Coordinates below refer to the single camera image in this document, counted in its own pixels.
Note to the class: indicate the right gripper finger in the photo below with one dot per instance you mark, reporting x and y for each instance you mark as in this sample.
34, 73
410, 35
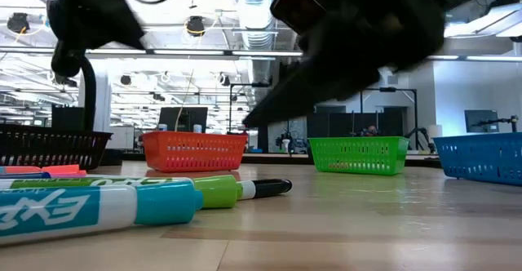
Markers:
310, 91

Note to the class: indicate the green plastic mesh basket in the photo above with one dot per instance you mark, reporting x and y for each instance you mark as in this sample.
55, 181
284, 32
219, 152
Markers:
359, 156

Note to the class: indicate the black cap white marker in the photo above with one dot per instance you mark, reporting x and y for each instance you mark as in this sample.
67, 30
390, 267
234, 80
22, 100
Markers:
269, 188

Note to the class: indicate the orange plastic mesh basket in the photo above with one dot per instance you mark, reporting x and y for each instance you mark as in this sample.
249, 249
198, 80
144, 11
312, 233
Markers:
191, 152

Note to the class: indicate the light green Expo marker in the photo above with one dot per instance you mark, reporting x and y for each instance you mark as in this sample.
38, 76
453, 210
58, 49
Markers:
216, 191

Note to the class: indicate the black plastic mesh basket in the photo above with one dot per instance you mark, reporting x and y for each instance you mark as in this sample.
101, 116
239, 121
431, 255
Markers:
49, 148

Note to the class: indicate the orange highlighter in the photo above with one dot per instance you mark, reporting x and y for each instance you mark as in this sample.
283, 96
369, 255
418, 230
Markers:
41, 169

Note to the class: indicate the blue plastic mesh basket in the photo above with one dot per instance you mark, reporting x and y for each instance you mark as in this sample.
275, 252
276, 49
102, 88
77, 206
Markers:
481, 161

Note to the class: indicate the dark blue Expo marker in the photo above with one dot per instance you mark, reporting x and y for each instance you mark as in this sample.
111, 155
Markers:
24, 176

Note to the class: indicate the cyan Expo marker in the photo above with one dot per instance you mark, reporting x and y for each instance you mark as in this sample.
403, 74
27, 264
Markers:
81, 210

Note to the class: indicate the background black robot arm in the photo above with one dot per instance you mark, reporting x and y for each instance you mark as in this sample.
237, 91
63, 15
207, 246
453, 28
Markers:
420, 134

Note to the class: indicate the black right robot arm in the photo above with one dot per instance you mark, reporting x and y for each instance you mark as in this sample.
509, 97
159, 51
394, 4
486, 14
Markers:
444, 1

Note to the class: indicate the black partition panel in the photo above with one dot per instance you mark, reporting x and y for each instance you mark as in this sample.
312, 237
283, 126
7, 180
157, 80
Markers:
338, 126

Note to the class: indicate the person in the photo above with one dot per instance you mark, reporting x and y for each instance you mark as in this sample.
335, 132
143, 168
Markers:
372, 131

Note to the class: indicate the black computer monitor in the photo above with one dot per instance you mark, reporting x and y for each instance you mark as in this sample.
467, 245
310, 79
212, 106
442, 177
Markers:
67, 118
183, 119

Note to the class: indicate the thin black stand frame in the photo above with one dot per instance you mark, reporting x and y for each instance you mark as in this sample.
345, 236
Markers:
387, 89

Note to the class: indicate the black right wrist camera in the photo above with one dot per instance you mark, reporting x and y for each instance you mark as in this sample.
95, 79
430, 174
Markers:
297, 5

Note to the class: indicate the silver ventilation duct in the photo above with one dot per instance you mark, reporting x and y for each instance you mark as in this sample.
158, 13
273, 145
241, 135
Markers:
255, 18

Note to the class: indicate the black wall monitor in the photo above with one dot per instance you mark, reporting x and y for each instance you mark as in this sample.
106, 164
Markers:
481, 121

